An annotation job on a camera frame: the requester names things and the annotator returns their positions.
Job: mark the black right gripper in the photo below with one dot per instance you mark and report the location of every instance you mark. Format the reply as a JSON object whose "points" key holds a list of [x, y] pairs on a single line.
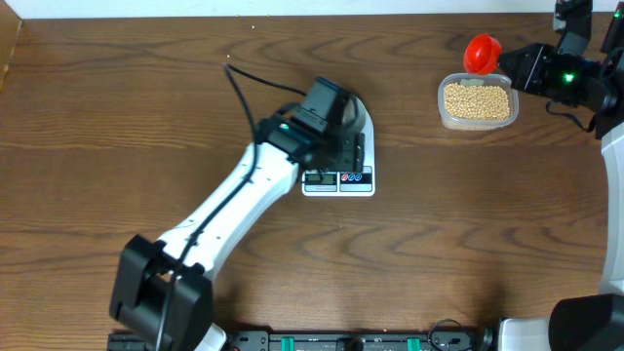
{"points": [[538, 55]]}

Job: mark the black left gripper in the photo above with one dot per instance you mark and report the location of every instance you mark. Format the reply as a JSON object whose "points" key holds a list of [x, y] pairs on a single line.
{"points": [[350, 155]]}

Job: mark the red plastic scoop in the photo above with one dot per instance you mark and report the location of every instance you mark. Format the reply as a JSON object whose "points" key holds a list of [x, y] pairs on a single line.
{"points": [[482, 54]]}

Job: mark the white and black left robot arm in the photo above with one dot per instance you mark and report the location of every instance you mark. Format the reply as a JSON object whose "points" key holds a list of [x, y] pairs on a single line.
{"points": [[163, 290]]}

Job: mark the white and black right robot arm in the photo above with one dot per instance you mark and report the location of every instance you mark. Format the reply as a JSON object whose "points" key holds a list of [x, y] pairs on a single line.
{"points": [[594, 322]]}

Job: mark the grey plastic bowl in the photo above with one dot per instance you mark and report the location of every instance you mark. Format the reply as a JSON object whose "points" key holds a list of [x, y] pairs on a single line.
{"points": [[354, 114]]}

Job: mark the white digital kitchen scale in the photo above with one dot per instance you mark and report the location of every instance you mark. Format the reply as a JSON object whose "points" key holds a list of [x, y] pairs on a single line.
{"points": [[354, 175]]}

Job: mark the clear plastic container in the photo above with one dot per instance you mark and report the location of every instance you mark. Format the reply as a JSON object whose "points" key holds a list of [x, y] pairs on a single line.
{"points": [[465, 79]]}

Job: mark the yellow soybeans pile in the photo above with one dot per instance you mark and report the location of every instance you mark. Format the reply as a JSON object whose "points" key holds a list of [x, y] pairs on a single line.
{"points": [[476, 102]]}

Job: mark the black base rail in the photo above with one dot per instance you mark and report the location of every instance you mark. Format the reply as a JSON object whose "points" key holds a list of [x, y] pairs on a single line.
{"points": [[444, 340]]}

